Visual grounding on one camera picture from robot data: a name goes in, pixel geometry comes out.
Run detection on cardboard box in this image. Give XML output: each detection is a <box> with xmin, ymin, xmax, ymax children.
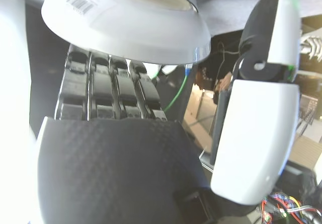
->
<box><xmin>288</xmin><ymin>135</ymin><xmax>322</xmax><ymax>171</ymax></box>

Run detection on grey cable adapter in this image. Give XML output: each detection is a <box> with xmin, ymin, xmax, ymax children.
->
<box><xmin>160</xmin><ymin>64</ymin><xmax>177</xmax><ymax>76</ymax></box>

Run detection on spare white robot hand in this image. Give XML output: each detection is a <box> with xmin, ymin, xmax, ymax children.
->
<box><xmin>300</xmin><ymin>32</ymin><xmax>322</xmax><ymax>59</ymax></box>

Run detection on green cable with blue plug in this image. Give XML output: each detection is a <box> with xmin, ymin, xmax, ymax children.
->
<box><xmin>150</xmin><ymin>63</ymin><xmax>194</xmax><ymax>112</ymax></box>

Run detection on white backdrop sheet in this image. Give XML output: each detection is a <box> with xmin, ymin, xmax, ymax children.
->
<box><xmin>0</xmin><ymin>0</ymin><xmax>46</xmax><ymax>224</ymax></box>

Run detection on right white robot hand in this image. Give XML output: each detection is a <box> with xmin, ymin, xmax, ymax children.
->
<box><xmin>36</xmin><ymin>0</ymin><xmax>302</xmax><ymax>224</ymax></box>

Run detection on checkered calibration board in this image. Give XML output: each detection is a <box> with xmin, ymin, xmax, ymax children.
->
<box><xmin>195</xmin><ymin>66</ymin><xmax>211</xmax><ymax>89</ymax></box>

